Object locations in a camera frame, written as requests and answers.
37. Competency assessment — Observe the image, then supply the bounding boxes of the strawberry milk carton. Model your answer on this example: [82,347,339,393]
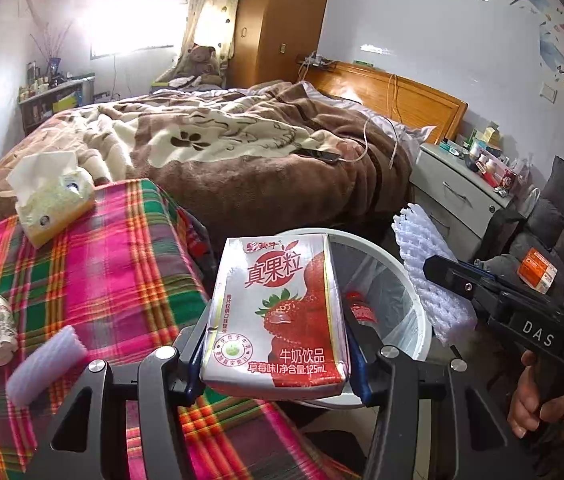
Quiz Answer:
[199,234,353,402]

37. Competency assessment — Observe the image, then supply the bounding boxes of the dry branches in vase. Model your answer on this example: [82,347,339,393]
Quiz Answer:
[26,20,72,77]

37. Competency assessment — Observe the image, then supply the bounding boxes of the plaid cloth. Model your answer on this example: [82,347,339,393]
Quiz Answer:
[0,177,363,480]

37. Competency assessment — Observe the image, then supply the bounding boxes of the white charging cable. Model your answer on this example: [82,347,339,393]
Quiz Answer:
[339,72,403,168]

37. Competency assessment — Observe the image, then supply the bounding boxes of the cluttered shelf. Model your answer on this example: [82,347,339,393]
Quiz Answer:
[16,72,97,133]

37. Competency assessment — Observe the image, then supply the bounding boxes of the yellow tissue box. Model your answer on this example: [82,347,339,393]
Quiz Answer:
[6,151,96,249]

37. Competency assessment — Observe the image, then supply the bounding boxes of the brown teddy bear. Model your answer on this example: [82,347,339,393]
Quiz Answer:
[177,45,225,88]

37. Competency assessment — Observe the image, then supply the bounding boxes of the wooden headboard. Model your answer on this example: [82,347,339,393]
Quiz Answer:
[297,60,469,143]

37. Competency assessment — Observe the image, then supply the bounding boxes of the wooden wardrobe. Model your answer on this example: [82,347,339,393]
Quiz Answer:
[232,0,335,88]

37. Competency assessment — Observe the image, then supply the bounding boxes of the bed with brown blanket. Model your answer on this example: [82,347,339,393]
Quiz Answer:
[0,80,415,246]

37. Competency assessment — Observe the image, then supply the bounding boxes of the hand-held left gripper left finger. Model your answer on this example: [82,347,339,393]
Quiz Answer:
[29,305,213,480]

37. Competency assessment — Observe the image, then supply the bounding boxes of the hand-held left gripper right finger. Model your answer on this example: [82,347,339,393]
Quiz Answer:
[344,310,535,480]

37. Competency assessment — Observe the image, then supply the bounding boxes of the black phone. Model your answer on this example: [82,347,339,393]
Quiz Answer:
[294,149,343,163]

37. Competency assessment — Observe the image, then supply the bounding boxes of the orange white box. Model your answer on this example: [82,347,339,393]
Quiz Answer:
[517,247,559,295]

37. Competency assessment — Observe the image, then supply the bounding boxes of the person's right hand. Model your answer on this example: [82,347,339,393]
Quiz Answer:
[507,351,564,441]

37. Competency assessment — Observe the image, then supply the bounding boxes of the clear bin liner bag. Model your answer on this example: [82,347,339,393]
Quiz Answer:
[334,245,421,358]

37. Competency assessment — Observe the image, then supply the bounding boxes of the window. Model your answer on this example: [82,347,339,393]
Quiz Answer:
[69,0,197,61]

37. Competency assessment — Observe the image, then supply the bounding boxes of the white nightstand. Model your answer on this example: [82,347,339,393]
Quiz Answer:
[409,142,528,241]

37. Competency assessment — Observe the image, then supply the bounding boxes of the purple foam fruit net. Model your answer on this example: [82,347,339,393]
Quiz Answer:
[6,325,87,408]

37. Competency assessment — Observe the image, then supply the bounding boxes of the white foam fruit net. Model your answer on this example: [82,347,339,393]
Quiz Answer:
[392,202,478,346]

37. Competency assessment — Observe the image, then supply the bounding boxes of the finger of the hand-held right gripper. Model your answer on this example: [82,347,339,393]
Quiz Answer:
[472,259,563,311]
[422,254,504,307]

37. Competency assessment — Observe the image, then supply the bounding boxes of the white trash bin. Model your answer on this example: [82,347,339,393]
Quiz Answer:
[272,227,433,408]

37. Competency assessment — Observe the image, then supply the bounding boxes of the group of small bottles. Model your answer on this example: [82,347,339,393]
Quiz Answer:
[439,127,533,196]

